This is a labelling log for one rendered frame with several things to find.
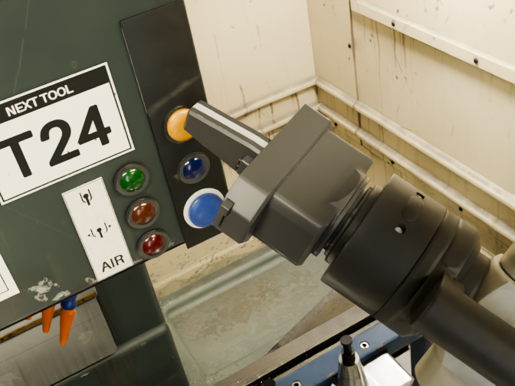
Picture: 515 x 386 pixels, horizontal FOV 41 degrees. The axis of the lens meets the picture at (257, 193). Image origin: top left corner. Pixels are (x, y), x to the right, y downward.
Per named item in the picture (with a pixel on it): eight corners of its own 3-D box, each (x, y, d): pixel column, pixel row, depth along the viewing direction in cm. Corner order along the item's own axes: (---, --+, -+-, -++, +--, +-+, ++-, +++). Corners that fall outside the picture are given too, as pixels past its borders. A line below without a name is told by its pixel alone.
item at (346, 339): (348, 351, 87) (346, 332, 85) (358, 358, 86) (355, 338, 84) (339, 358, 86) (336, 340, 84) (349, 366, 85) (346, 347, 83)
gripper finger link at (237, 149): (196, 98, 47) (270, 148, 47) (186, 128, 50) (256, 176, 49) (182, 109, 46) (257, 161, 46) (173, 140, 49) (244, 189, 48)
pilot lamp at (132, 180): (151, 187, 51) (143, 163, 50) (123, 199, 51) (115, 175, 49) (148, 183, 52) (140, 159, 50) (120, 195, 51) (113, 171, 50)
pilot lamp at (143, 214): (161, 220, 53) (154, 197, 52) (135, 232, 53) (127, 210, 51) (158, 216, 54) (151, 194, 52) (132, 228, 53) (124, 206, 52)
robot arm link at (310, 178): (326, 72, 48) (470, 167, 47) (283, 158, 56) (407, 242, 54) (231, 173, 40) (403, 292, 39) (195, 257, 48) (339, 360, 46)
